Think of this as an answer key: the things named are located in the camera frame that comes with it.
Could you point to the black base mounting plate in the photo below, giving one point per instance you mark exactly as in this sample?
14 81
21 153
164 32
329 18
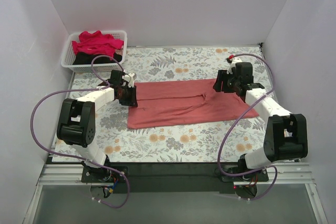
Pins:
182 177

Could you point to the magenta t-shirt in basket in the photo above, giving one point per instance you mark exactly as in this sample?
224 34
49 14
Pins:
97 43

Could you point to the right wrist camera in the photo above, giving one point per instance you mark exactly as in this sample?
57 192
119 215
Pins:
232 60

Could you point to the white plastic laundry basket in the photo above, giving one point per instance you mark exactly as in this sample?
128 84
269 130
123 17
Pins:
68 55

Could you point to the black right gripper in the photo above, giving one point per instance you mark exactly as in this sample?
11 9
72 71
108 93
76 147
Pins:
220 83

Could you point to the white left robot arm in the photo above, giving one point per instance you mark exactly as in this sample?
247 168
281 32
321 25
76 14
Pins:
77 120

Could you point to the black t-shirt in basket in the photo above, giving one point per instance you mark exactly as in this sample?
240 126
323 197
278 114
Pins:
83 58

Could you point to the aluminium frame rail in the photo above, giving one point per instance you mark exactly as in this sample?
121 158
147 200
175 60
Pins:
70 174

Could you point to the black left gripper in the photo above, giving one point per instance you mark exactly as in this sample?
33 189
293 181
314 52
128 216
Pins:
130 96

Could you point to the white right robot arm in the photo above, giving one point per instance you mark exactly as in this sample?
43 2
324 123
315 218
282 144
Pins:
286 133

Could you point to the salmon pink t-shirt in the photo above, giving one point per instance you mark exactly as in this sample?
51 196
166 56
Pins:
172 103

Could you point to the floral patterned table mat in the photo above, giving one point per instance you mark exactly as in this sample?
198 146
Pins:
206 142

